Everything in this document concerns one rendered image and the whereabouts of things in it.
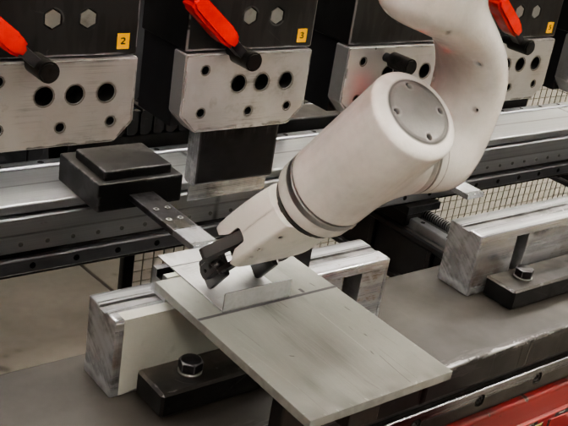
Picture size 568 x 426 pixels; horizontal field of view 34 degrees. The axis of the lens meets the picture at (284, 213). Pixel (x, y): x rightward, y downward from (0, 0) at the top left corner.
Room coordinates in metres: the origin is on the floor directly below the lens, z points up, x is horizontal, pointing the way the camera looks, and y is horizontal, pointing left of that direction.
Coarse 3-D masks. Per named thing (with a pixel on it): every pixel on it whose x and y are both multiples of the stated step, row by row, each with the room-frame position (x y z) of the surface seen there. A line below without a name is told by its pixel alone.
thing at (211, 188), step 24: (192, 144) 0.91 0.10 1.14; (216, 144) 0.91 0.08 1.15; (240, 144) 0.93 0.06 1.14; (264, 144) 0.95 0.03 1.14; (192, 168) 0.91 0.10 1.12; (216, 168) 0.92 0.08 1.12; (240, 168) 0.94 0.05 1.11; (264, 168) 0.96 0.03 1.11; (192, 192) 0.91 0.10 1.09; (216, 192) 0.93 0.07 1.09; (240, 192) 0.95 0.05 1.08
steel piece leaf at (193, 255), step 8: (192, 248) 0.95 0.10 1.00; (160, 256) 0.92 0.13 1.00; (168, 256) 0.93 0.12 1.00; (176, 256) 0.93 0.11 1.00; (184, 256) 0.93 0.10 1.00; (192, 256) 0.93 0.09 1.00; (200, 256) 0.94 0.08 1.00; (168, 264) 0.91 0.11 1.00; (176, 264) 0.91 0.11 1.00; (184, 264) 0.91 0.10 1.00
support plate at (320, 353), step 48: (192, 288) 0.87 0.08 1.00; (336, 288) 0.92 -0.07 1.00; (240, 336) 0.79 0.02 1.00; (288, 336) 0.80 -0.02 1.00; (336, 336) 0.82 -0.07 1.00; (384, 336) 0.83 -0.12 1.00; (288, 384) 0.72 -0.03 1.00; (336, 384) 0.73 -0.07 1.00; (384, 384) 0.75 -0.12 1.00; (432, 384) 0.77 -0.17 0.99
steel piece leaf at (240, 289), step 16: (176, 272) 0.89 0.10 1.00; (192, 272) 0.90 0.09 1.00; (240, 272) 0.91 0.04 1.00; (208, 288) 0.87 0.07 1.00; (224, 288) 0.87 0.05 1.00; (240, 288) 0.88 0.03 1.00; (256, 288) 0.85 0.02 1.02; (272, 288) 0.87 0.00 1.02; (288, 288) 0.88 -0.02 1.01; (224, 304) 0.83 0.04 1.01; (240, 304) 0.84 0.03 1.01; (256, 304) 0.85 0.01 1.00
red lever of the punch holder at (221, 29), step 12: (192, 0) 0.80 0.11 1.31; (204, 0) 0.81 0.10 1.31; (192, 12) 0.81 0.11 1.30; (204, 12) 0.81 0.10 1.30; (216, 12) 0.82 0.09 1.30; (204, 24) 0.81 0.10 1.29; (216, 24) 0.82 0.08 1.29; (228, 24) 0.83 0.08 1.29; (216, 36) 0.82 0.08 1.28; (228, 36) 0.83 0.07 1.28; (228, 48) 0.87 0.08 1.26; (240, 48) 0.84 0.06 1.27; (240, 60) 0.84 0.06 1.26; (252, 60) 0.84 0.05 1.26
